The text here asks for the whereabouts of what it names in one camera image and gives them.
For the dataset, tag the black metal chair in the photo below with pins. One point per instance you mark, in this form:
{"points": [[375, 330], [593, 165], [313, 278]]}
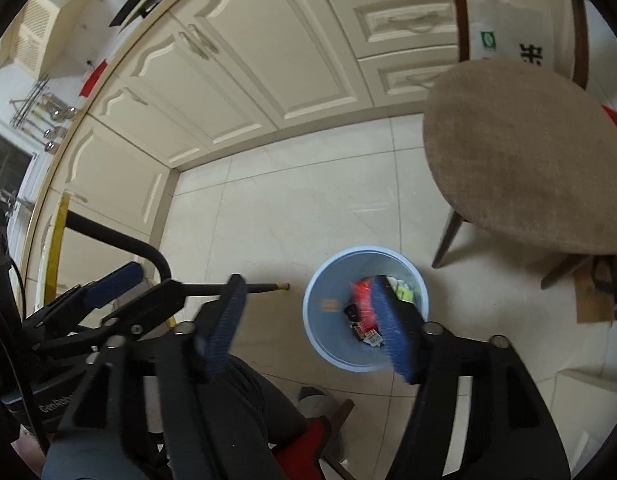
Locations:
{"points": [[66, 219]]}

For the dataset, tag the cream lower cabinets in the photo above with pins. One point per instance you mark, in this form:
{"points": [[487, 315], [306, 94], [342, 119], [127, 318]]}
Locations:
{"points": [[208, 79]]}

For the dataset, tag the light green wrapper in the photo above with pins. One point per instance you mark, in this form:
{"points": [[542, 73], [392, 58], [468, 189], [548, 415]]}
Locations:
{"points": [[405, 291]]}

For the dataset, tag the cream upper cabinet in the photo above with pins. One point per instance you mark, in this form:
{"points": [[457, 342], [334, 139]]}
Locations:
{"points": [[39, 33]]}

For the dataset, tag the hanging utensil rack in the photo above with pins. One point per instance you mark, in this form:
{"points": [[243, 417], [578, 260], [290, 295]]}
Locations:
{"points": [[42, 116]]}

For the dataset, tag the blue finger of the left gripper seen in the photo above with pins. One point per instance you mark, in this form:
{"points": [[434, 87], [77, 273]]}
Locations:
{"points": [[117, 283]]}

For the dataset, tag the black gold snack wrapper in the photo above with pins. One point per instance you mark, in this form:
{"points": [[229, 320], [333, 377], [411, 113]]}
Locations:
{"points": [[352, 313]]}

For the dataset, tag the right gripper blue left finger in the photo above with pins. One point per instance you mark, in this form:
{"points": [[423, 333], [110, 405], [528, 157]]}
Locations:
{"points": [[216, 326]]}

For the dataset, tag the blue trash bin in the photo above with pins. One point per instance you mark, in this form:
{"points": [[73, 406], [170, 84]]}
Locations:
{"points": [[337, 315]]}

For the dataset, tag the wooden chair with beige seat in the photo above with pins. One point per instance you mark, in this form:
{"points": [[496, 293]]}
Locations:
{"points": [[525, 153]]}

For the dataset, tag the white shopping bag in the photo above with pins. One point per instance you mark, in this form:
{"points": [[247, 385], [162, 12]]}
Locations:
{"points": [[502, 31]]}

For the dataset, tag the red plastic basin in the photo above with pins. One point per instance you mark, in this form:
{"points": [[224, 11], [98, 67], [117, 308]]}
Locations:
{"points": [[93, 78]]}

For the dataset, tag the person's dark trouser leg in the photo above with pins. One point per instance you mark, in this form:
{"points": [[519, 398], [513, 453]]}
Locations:
{"points": [[252, 430]]}

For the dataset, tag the red white patterned snack wrapper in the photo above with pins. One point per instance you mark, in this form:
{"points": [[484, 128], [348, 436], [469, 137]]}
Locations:
{"points": [[367, 329]]}

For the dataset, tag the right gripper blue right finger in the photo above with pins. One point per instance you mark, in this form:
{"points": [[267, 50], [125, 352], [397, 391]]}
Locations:
{"points": [[401, 326]]}

